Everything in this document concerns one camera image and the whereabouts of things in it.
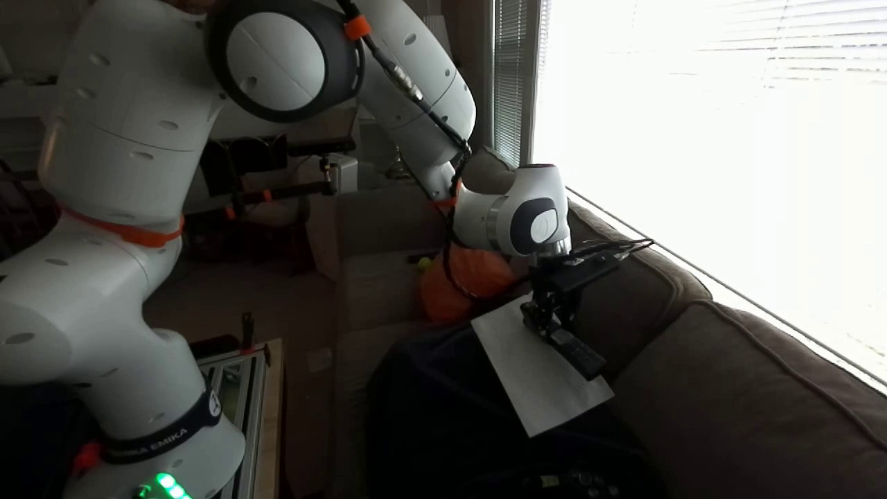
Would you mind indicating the white paper towel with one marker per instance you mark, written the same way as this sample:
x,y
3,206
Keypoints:
x,y
541,387

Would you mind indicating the white window blinds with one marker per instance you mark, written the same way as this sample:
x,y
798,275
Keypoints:
x,y
749,136

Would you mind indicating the black remote control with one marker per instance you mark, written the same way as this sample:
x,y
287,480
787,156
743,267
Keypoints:
x,y
577,354

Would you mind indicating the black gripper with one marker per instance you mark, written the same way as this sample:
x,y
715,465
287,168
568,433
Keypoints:
x,y
557,288

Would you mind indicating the orange pillow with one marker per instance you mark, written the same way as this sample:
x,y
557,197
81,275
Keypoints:
x,y
459,281

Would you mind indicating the grey-brown sofa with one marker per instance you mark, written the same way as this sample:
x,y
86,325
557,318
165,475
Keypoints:
x,y
725,403

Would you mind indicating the black blanket on seat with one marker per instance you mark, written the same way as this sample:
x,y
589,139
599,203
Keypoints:
x,y
438,426

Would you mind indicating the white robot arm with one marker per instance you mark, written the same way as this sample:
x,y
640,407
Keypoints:
x,y
139,95

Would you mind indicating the aluminium rail mounting table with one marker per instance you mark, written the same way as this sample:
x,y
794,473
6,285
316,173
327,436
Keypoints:
x,y
251,389

